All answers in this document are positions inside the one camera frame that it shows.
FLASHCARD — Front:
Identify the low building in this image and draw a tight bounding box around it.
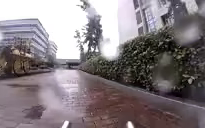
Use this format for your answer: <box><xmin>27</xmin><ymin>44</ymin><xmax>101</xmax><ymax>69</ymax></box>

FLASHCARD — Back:
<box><xmin>55</xmin><ymin>58</ymin><xmax>82</xmax><ymax>70</ymax></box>

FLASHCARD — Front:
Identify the bare tree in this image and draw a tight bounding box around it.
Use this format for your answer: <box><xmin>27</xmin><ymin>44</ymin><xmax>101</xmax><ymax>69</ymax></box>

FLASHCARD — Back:
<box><xmin>0</xmin><ymin>37</ymin><xmax>33</xmax><ymax>75</ymax></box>

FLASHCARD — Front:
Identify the red brick path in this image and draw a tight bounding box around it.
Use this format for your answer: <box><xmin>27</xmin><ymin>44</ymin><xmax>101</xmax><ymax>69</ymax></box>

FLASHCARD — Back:
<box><xmin>0</xmin><ymin>68</ymin><xmax>205</xmax><ymax>128</ymax></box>

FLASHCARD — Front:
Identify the long pale striped building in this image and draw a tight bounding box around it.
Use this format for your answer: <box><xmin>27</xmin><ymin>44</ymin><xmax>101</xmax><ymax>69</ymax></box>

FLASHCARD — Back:
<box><xmin>0</xmin><ymin>18</ymin><xmax>51</xmax><ymax>68</ymax></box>

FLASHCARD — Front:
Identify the grey building with windows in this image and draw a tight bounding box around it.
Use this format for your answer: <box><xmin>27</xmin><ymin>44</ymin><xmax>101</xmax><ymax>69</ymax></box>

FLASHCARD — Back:
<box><xmin>117</xmin><ymin>0</ymin><xmax>205</xmax><ymax>45</ymax></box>

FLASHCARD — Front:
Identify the grey kerb strip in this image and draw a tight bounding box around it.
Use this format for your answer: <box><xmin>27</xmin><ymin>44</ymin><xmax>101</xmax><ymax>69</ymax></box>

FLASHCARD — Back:
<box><xmin>78</xmin><ymin>69</ymin><xmax>205</xmax><ymax>112</ymax></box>

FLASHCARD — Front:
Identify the green hedge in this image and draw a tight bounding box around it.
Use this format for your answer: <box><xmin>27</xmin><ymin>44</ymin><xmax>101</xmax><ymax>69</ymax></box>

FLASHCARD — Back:
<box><xmin>77</xmin><ymin>13</ymin><xmax>205</xmax><ymax>102</ymax></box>

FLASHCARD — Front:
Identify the robot's own part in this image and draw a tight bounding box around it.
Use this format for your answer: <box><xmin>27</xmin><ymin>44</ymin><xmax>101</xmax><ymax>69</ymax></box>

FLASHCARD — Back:
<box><xmin>125</xmin><ymin>120</ymin><xmax>135</xmax><ymax>128</ymax></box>
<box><xmin>60</xmin><ymin>120</ymin><xmax>71</xmax><ymax>128</ymax></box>

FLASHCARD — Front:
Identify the tall slim tree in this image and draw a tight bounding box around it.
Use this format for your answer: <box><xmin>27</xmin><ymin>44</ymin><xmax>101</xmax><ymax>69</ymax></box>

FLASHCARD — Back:
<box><xmin>73</xmin><ymin>0</ymin><xmax>105</xmax><ymax>62</ymax></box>

